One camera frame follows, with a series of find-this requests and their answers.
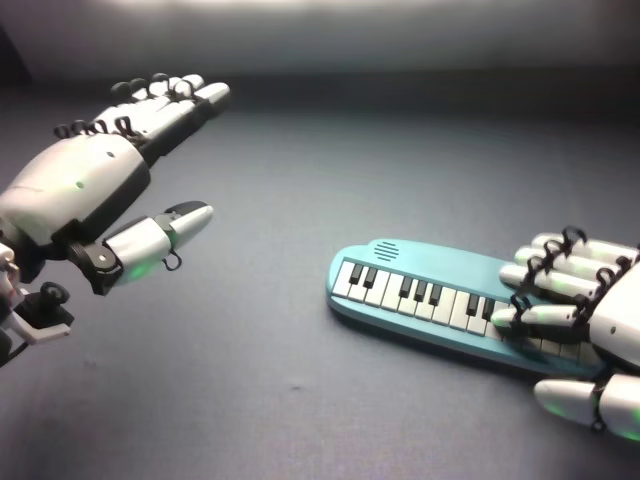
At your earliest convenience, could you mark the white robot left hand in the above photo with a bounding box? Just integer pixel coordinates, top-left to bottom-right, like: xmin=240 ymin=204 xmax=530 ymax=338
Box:
xmin=0 ymin=72 xmax=232 ymax=299

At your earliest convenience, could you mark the light blue toy piano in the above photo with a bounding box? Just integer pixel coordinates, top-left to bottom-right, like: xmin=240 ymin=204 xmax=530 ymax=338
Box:
xmin=326 ymin=237 xmax=609 ymax=381

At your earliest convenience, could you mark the white backdrop panel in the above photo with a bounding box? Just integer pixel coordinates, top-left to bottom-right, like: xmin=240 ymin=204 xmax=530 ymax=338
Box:
xmin=0 ymin=0 xmax=640 ymax=76

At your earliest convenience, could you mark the grey table cloth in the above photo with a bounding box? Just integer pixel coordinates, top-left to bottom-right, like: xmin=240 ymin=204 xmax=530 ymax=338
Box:
xmin=0 ymin=64 xmax=640 ymax=480

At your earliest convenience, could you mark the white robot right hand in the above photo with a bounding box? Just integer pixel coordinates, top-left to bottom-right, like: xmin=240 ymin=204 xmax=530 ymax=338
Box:
xmin=490 ymin=227 xmax=640 ymax=444

